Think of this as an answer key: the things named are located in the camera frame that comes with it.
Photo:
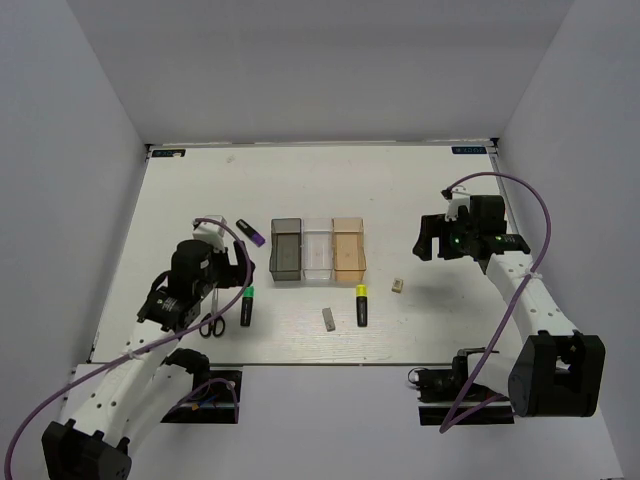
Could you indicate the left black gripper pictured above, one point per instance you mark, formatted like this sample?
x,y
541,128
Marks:
x,y
232,273

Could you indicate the wrist white camera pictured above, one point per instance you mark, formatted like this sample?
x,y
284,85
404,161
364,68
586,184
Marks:
x,y
210,233
457,196

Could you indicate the right blue corner label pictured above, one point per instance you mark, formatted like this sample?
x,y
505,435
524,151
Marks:
x,y
469,150

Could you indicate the purple highlighter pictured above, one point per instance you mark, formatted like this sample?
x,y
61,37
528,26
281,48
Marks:
x,y
252,234

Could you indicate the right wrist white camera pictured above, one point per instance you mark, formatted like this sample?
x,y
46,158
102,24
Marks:
x,y
457,196

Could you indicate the black handled scissors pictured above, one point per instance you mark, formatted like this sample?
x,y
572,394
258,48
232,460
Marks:
x,y
213,325

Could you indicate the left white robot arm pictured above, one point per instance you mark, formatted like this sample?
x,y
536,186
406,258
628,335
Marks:
x,y
153,375

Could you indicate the clear transparent bin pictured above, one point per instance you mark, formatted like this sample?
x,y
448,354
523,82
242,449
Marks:
x,y
317,264

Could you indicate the yellow highlighter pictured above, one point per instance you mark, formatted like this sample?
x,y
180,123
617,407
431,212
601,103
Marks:
x,y
361,305

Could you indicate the dark grey transparent bin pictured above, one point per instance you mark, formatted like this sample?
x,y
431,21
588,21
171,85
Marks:
x,y
286,250

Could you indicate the green highlighter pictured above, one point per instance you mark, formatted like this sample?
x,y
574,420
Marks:
x,y
247,307

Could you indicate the beige pencil sharpener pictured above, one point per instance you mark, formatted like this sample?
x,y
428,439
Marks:
x,y
397,285

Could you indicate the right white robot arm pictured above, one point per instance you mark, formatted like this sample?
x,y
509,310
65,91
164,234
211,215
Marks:
x,y
558,371

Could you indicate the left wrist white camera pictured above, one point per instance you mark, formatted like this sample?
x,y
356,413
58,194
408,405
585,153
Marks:
x,y
210,233

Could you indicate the blue corner label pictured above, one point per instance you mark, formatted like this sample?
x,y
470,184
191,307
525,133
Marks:
x,y
469,150
168,153

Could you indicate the left blue corner label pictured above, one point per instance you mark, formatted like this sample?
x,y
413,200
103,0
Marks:
x,y
168,153

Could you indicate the orange transparent bin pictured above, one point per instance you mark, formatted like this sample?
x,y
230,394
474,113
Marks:
x,y
348,249

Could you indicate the grey eraser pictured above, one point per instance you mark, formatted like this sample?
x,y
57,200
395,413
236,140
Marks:
x,y
328,319

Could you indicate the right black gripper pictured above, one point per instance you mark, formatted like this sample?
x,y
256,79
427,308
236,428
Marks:
x,y
431,226

